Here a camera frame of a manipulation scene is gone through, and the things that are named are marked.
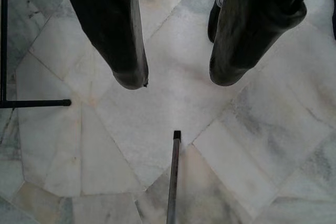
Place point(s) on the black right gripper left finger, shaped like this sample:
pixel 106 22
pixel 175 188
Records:
pixel 110 24

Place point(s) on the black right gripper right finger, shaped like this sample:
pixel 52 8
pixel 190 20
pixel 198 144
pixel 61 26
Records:
pixel 249 24

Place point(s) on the black folding chair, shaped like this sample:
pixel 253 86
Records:
pixel 39 103

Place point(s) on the silver metal clothes rack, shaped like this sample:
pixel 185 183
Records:
pixel 174 176

